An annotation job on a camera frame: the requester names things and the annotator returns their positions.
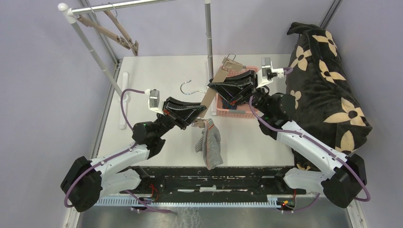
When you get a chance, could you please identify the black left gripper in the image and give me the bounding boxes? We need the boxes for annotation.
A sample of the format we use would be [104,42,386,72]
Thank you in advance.
[154,96,207,139]

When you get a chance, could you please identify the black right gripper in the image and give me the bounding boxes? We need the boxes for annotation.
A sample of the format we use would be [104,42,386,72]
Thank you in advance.
[209,70,270,115]

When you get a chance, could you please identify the wooden clip hanger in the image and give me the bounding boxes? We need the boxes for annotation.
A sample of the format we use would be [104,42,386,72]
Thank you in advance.
[197,53,246,119]
[104,7,139,56]
[77,15,130,50]

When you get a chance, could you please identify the grey striped boxer shorts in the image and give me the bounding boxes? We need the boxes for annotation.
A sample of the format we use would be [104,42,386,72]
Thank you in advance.
[193,119,223,170]

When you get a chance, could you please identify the navy striped underwear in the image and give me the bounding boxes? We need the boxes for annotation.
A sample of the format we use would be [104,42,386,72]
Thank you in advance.
[221,100,237,110]

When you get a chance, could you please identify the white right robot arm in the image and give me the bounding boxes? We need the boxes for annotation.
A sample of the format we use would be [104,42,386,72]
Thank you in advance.
[207,70,371,208]

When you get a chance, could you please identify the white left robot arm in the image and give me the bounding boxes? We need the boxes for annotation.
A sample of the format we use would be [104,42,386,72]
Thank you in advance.
[60,97,207,212]

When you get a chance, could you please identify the pink plastic basket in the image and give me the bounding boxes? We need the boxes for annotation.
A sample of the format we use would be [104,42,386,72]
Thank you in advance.
[214,66,258,118]

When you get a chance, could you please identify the silver clothes rack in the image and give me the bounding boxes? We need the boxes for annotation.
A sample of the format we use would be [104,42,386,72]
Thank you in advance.
[58,0,218,130]

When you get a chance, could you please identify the black floral blanket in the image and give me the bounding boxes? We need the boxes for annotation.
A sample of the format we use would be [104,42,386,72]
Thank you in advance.
[286,22,372,155]

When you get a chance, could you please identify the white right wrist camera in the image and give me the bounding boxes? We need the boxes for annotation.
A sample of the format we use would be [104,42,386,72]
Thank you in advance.
[256,57,285,88]

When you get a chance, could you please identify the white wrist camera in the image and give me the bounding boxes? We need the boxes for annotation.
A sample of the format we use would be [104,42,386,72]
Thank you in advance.
[256,57,285,88]
[145,89,164,114]

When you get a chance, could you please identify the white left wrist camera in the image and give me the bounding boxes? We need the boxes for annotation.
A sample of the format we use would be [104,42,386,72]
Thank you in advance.
[145,89,164,114]

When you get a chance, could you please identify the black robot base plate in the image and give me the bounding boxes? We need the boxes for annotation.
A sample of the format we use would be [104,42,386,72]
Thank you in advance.
[131,166,306,203]

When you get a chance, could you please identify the aluminium frame rail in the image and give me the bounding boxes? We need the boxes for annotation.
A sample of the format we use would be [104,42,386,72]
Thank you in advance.
[319,0,343,29]

